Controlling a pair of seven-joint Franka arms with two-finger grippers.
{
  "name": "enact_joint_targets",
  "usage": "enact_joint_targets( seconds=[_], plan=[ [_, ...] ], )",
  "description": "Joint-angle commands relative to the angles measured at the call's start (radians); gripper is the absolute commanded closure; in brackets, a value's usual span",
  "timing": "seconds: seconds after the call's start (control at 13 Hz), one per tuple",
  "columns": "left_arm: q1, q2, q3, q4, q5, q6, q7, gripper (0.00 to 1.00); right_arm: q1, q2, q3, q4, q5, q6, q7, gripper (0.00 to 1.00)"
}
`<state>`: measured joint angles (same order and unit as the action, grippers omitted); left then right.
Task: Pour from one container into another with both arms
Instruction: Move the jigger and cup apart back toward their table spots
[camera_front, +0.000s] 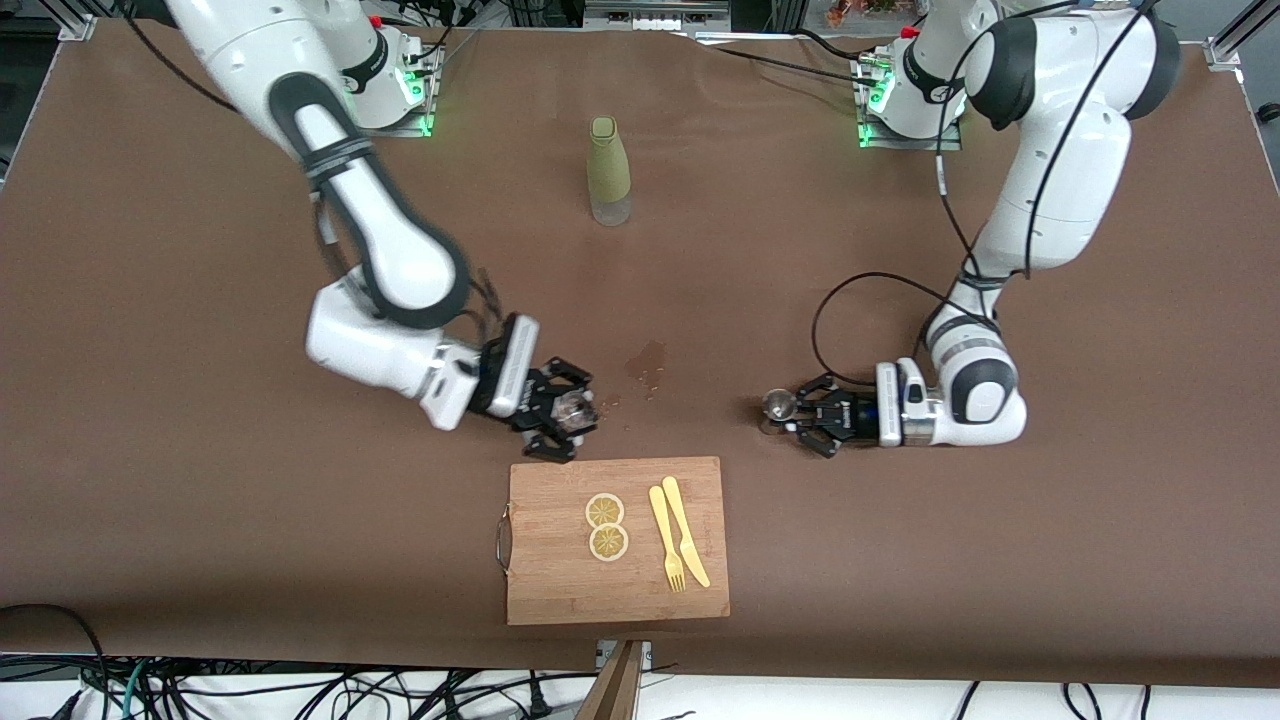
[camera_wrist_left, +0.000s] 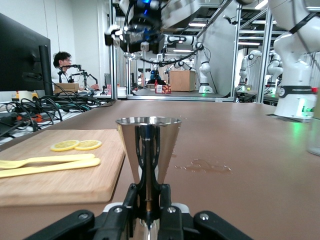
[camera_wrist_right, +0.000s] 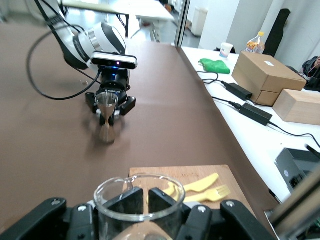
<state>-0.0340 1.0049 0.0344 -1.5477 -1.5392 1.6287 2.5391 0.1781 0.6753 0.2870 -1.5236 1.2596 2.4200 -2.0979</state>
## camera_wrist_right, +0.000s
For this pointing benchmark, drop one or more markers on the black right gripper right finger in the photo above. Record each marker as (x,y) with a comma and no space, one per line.
(212,225)

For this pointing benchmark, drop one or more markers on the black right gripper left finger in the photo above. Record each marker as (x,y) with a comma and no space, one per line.
(50,220)

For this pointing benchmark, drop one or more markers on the brown table cover sheet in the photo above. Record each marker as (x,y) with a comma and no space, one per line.
(162,112)

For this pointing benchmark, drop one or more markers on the wooden cutting board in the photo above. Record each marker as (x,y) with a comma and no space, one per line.
(200,172)

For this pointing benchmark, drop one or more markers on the white bin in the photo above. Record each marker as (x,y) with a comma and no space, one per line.
(200,21)

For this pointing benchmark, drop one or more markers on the large cardboard box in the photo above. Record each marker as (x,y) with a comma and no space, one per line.
(265,75)

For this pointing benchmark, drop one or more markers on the aluminium frame post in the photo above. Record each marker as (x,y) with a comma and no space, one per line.
(182,22)

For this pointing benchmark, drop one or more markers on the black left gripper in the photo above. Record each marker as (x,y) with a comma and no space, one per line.
(116,80)

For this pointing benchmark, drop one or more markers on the metal camera mast post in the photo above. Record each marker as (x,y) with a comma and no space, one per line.
(295,210)

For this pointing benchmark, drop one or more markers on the green cloth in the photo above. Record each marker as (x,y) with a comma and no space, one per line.
(216,66)

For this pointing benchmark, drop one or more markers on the light wooden block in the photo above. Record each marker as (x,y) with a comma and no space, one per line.
(297,107)

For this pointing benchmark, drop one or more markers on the steel double cone jigger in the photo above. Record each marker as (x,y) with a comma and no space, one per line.
(107,130)

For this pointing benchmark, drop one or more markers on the black power adapter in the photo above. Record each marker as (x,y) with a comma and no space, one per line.
(238,91)
(255,113)

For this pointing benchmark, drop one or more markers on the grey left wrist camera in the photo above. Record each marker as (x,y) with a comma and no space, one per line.
(112,61)

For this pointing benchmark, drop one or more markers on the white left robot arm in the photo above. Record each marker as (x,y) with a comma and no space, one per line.
(85,47)

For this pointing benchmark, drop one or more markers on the long black bag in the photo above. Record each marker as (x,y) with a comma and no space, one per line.
(277,32)

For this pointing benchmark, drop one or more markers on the yellow plastic fork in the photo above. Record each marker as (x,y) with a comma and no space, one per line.
(212,195)

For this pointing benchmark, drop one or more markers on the yellow plastic knife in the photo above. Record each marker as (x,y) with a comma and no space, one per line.
(202,183)

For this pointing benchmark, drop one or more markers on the clear glass measuring cup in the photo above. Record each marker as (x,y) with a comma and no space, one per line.
(140,217)

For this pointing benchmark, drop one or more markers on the orange drink plastic bottle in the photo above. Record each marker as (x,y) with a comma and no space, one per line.
(256,45)

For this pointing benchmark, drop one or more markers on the grey electronics box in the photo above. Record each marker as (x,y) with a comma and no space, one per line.
(295,167)

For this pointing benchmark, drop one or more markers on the white paper cup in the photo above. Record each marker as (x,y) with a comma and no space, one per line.
(226,51)

